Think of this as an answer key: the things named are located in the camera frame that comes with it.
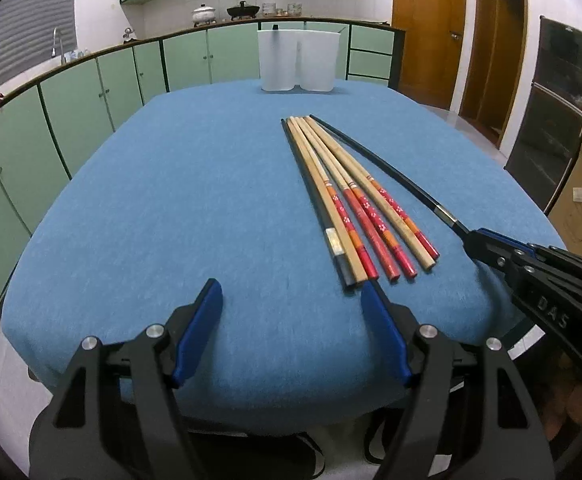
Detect black cooking pot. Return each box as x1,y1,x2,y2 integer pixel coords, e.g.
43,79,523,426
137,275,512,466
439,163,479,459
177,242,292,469
227,1,262,21

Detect open wooden doorway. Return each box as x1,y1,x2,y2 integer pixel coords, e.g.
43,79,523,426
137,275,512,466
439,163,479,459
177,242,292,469
458,0,529,150

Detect black chopstick silver band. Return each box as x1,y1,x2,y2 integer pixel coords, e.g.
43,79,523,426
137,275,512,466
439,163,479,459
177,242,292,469
309,114,472,237
282,119,350,289

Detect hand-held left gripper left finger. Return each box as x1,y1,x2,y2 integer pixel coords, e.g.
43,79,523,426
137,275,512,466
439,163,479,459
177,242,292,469
28,278,224,480

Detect black glass cabinet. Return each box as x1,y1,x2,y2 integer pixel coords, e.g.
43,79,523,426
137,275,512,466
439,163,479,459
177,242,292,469
503,16,582,213

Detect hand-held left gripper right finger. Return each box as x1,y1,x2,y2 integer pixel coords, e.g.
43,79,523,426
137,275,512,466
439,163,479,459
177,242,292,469
361,280,556,480

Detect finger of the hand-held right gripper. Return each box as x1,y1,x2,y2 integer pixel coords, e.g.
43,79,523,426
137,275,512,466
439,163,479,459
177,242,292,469
463,232,582,311
475,228,535,251

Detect blue tablecloth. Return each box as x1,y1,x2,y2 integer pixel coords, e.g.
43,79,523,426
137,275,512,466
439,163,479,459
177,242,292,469
1,79,566,436

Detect white cooking pot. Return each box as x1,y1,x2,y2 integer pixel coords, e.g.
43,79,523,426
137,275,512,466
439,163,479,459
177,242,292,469
192,3,218,25

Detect grey window blinds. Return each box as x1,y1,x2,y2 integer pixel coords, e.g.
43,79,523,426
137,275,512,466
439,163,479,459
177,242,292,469
0,0,76,83

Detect white two-compartment utensil holder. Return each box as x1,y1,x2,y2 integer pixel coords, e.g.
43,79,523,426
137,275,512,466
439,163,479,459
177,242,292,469
257,29,342,93

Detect green lower kitchen cabinets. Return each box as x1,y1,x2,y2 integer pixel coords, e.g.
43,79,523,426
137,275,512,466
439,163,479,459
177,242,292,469
0,19,406,381

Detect metal sink faucet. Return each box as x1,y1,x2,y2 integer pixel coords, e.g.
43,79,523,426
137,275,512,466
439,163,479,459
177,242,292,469
51,26,68,65

